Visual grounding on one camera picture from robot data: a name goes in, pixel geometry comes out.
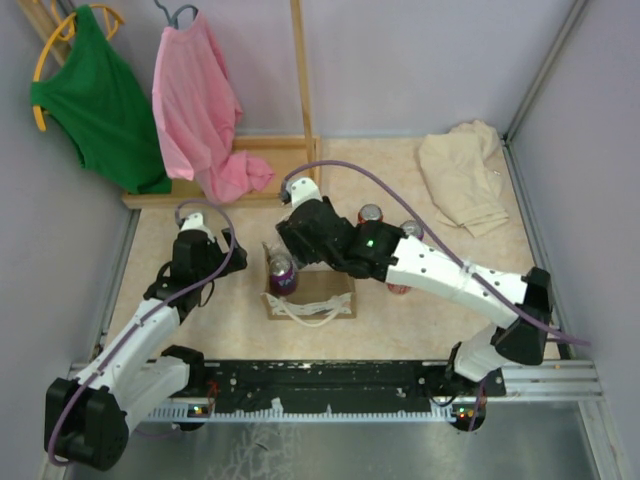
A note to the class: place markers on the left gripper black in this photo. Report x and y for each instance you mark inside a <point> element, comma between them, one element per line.
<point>236,262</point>

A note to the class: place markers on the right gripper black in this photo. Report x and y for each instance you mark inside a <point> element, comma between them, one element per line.
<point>296,245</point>

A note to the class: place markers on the red can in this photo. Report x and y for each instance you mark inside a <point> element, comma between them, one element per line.
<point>398,289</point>
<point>369,212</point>

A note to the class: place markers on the purple can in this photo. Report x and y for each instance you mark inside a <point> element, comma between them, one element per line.
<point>412,228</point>
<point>282,274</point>

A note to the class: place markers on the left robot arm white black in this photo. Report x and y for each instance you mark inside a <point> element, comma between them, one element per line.
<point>90,417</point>

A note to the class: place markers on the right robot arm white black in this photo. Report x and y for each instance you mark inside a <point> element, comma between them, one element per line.
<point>519,307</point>

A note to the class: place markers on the pink t-shirt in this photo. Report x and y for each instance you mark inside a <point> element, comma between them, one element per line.
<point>196,113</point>

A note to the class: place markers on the beige folded cloth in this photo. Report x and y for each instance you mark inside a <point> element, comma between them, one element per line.
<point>463,188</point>

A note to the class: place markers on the green tank top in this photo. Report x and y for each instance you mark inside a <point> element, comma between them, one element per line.
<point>92,93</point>

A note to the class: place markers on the yellow hanger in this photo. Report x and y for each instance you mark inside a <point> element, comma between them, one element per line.
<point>64,32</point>

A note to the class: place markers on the grey blue hanger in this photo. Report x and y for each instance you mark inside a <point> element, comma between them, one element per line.
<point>173,18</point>

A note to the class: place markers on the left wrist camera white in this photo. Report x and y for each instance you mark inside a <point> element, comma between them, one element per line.
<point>196,221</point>

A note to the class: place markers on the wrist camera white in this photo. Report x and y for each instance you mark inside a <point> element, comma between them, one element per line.
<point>196,221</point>
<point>295,192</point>

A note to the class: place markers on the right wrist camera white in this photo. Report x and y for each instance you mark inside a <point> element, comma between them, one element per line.
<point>295,192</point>

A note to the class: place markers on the canvas bag with white handles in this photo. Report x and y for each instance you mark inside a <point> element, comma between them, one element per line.
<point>321,296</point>

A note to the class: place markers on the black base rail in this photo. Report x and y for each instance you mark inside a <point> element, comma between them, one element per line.
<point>343,387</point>

